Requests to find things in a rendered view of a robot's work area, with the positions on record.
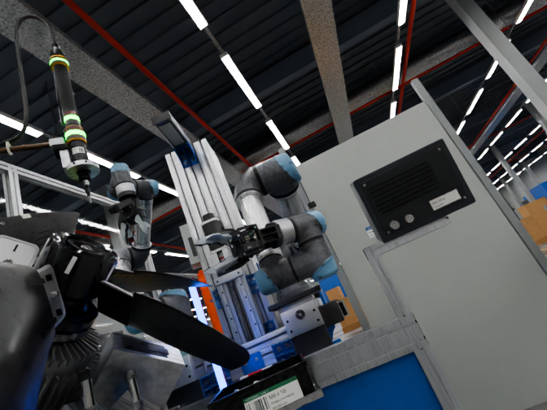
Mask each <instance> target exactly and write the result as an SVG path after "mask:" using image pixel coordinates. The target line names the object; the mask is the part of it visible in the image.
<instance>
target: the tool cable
mask: <svg viewBox="0 0 547 410"><path fill-rule="evenodd" d="M27 19H35V20H39V21H41V22H42V23H43V24H44V25H45V26H46V27H47V28H48V30H49V32H50V36H51V39H52V42H56V40H55V35H54V32H53V30H52V28H51V26H50V25H49V24H48V23H47V22H46V21H45V20H44V19H42V18H40V17H38V16H35V15H25V16H23V17H21V18H19V19H18V20H17V22H16V23H15V52H16V58H17V63H18V69H19V74H20V85H21V91H22V97H23V104H24V123H23V127H22V129H21V130H20V132H19V133H18V134H17V135H16V136H14V137H13V138H11V139H9V140H6V141H3V142H0V146H6V147H7V152H8V154H9V155H12V153H11V152H10V149H9V146H11V143H13V142H16V141H18V140H19V139H20V138H22V137H23V136H24V134H25V132H26V130H27V128H28V99H27V93H26V87H25V81H24V72H23V66H22V61H21V55H20V44H19V28H20V25H21V23H22V22H23V21H25V20H27ZM56 43H57V42H56Z"/></svg>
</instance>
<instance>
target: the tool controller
mask: <svg viewBox="0 0 547 410"><path fill-rule="evenodd" d="M350 186H351V188H352V191H353V193H354V194H355V196H356V198H357V201H358V202H359V204H360V206H361V209H362V211H363V212H364V214H365V217H366V219H367V220H368V222H369V224H370V227H371V228H372V230H373V232H374V235H375V237H376V238H377V239H378V240H379V241H381V242H383V243H386V242H390V241H391V240H393V239H395V238H398V237H400V236H402V235H404V234H407V233H409V232H411V231H414V230H415V229H418V228H420V227H423V226H424V225H427V224H429V223H431V222H433V221H435V220H438V219H440V218H442V217H444V216H447V215H449V214H451V213H453V212H455V211H458V210H460V209H462V208H464V207H467V206H469V205H471V204H472V203H475V202H476V201H475V197H474V195H473V194H472V193H471V191H470V188H469V186H468V185H467V183H466V181H465V179H464V177H463V175H462V173H461V172H460V170H459V168H458V166H457V164H456V162H455V160H454V159H453V157H452V155H451V153H450V151H449V149H448V147H447V146H446V144H445V142H444V139H442V138H441V139H439V140H437V141H434V142H432V143H430V144H428V145H426V146H424V147H422V148H420V149H418V150H416V151H414V152H412V153H410V154H408V155H406V156H404V157H402V158H400V159H397V160H395V161H393V162H391V163H389V164H387V165H385V166H383V167H381V168H379V169H377V170H375V171H373V172H371V173H369V174H367V175H365V176H363V177H360V178H358V179H356V180H355V181H353V182H352V183H351V184H350Z"/></svg>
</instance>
